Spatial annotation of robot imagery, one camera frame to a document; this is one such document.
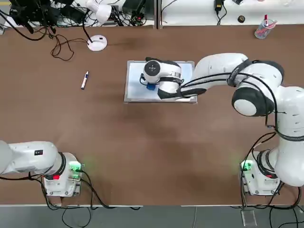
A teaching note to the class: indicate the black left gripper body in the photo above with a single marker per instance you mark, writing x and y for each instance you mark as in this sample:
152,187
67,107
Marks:
40,14

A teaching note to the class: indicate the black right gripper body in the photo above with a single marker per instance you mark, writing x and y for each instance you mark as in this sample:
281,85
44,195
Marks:
152,83

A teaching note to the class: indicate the blue whiteboard eraser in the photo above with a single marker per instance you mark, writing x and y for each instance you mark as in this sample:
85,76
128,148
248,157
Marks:
151,87

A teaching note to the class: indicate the white and blue whiteboard marker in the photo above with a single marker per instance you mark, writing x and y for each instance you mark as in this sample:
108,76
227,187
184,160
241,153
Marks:
84,82

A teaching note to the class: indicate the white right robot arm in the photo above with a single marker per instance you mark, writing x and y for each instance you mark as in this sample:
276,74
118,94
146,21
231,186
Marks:
213,71

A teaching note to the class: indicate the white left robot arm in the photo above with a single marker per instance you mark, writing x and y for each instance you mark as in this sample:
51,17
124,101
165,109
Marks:
28,156

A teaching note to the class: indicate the silver framed whiteboard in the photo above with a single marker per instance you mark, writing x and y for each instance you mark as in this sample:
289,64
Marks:
135,92

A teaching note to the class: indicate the pink marker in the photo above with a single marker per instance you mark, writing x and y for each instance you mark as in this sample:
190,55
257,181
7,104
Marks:
261,31

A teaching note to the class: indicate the red marker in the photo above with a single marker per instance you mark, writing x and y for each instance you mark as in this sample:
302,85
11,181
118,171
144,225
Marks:
266,17

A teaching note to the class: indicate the white desk lamp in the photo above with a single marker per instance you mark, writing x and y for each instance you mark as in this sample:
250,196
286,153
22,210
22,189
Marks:
97,45

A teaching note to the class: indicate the small red-lit circuit board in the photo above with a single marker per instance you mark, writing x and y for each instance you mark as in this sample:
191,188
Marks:
139,20

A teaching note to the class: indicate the black power adapter yellow label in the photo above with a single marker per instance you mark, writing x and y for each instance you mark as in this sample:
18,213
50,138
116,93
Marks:
218,4

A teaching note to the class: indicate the black tape roll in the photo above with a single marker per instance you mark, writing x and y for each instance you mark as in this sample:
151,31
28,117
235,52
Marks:
239,19

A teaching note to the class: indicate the clear plastic pen cup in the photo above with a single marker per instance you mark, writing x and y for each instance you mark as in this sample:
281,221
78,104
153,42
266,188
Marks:
261,35

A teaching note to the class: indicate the grey floor socket plate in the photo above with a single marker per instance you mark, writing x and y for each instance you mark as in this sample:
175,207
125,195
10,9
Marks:
248,218

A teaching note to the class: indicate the aluminium frame rail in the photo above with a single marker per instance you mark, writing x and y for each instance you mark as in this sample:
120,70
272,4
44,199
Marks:
159,14

